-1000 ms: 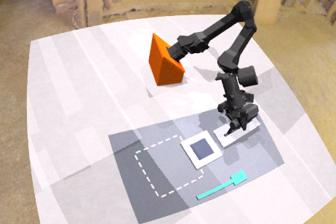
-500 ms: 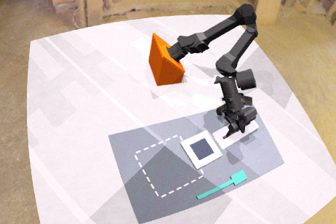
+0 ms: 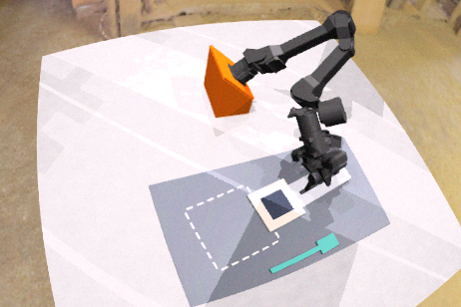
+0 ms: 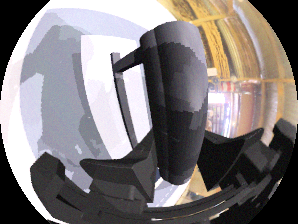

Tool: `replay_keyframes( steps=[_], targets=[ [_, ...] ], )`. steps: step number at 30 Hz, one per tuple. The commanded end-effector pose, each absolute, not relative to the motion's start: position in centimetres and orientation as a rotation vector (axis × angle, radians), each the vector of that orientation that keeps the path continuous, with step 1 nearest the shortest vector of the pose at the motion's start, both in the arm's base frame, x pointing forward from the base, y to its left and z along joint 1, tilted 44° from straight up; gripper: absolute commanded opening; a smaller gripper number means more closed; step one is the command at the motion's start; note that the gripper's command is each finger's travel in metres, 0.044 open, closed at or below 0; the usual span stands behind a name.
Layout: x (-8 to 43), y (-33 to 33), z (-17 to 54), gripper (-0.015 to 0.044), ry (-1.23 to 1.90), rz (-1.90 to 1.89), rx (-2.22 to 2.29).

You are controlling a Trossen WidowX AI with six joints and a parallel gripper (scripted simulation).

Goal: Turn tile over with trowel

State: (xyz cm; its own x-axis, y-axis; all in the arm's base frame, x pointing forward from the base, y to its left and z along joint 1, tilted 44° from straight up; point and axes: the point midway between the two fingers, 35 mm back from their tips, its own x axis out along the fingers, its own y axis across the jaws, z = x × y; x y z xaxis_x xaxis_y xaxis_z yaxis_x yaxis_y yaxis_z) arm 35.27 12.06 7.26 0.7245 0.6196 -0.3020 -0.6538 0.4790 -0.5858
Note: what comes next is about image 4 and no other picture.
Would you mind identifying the cream square tile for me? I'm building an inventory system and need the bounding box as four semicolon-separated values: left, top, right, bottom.
154;168;162;189

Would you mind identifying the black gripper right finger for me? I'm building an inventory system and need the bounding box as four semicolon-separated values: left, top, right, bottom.
197;128;263;192

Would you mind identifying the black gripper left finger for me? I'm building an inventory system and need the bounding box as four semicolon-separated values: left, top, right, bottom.
80;128;157;202

